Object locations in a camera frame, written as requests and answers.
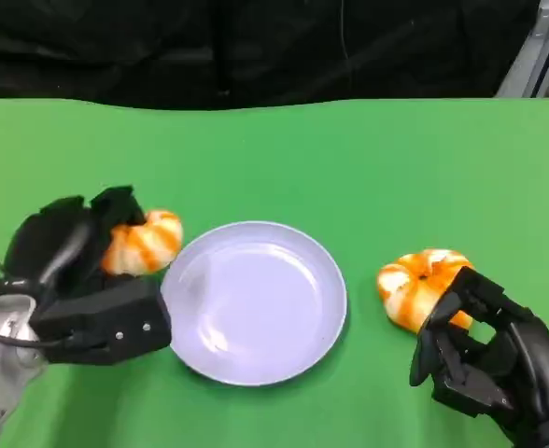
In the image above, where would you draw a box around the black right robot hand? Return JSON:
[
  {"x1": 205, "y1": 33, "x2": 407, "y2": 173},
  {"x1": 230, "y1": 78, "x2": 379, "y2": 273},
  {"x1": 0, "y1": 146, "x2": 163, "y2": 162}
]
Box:
[{"x1": 408, "y1": 265, "x2": 549, "y2": 448}]

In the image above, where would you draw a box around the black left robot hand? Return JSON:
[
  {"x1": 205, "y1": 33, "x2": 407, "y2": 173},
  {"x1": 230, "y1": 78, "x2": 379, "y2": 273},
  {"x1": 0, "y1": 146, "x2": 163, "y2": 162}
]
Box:
[{"x1": 1, "y1": 185, "x2": 148, "y2": 300}]

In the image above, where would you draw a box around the orange white toy bread roll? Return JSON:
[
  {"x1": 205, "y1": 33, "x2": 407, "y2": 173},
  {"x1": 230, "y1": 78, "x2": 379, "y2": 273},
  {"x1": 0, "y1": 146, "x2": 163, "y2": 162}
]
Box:
[
  {"x1": 376, "y1": 248, "x2": 476, "y2": 333},
  {"x1": 100, "y1": 209, "x2": 184, "y2": 276}
]

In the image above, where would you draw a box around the lilac plate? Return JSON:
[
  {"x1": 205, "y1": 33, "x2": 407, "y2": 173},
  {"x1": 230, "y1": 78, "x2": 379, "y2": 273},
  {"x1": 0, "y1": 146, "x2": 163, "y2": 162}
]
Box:
[{"x1": 160, "y1": 220, "x2": 349, "y2": 387}]

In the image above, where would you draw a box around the black backdrop curtain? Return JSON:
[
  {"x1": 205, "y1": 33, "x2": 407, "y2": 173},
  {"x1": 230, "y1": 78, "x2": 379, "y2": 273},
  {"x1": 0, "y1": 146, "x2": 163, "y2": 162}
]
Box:
[{"x1": 0, "y1": 0, "x2": 542, "y2": 111}]

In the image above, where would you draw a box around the green table cloth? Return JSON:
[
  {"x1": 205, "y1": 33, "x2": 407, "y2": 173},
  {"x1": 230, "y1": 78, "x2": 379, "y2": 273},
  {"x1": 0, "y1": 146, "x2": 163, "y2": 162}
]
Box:
[{"x1": 0, "y1": 96, "x2": 549, "y2": 448}]

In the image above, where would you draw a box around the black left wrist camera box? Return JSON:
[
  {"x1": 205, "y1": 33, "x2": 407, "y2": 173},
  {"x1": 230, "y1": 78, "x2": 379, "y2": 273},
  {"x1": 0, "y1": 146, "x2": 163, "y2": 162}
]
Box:
[{"x1": 29, "y1": 274, "x2": 173, "y2": 367}]

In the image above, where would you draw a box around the grey aluminium frame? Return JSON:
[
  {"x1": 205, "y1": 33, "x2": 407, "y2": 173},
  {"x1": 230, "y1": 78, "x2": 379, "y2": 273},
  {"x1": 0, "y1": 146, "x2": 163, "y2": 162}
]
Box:
[{"x1": 494, "y1": 0, "x2": 549, "y2": 99}]

